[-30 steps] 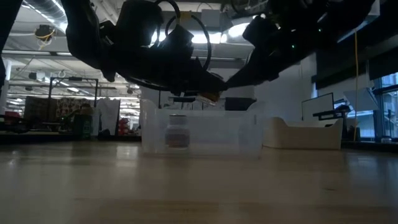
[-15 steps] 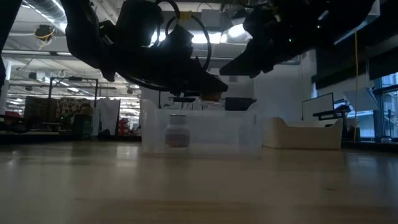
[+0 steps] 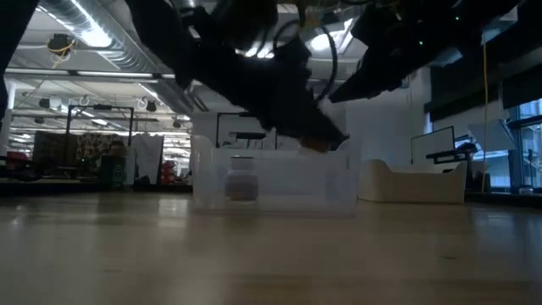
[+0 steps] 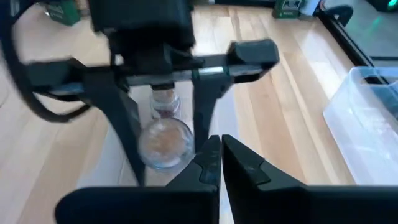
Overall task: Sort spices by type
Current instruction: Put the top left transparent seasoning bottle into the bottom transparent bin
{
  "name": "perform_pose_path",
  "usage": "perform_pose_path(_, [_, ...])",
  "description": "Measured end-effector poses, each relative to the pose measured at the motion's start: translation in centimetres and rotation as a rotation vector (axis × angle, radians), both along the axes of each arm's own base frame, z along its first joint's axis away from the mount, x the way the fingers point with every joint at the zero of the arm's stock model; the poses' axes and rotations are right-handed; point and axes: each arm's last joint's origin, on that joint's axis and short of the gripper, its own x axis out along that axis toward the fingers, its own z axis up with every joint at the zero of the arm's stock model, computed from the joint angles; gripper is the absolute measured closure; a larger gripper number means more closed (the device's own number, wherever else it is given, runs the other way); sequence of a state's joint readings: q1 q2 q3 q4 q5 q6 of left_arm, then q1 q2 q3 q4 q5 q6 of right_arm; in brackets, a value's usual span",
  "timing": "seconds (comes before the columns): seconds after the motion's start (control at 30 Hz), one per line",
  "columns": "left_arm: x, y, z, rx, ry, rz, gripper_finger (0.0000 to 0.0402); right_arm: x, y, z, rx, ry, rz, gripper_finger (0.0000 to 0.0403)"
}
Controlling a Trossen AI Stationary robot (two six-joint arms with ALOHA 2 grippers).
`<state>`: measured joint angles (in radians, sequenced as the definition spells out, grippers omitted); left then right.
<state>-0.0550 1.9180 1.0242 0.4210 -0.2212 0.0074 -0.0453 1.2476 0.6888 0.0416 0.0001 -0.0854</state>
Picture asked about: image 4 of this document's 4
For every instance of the cork-stoppered glass spice jar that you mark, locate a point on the cork-stoppered glass spice jar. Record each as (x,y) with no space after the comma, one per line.
(164,104)

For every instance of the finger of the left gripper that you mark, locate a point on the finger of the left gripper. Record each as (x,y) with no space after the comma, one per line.
(206,102)
(118,109)

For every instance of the wide-lid glass spice jar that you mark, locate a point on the wide-lid glass spice jar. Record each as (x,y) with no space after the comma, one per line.
(166,144)

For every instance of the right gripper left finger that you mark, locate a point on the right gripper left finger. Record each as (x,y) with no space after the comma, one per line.
(155,205)

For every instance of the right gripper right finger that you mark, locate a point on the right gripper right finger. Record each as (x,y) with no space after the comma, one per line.
(280,205)

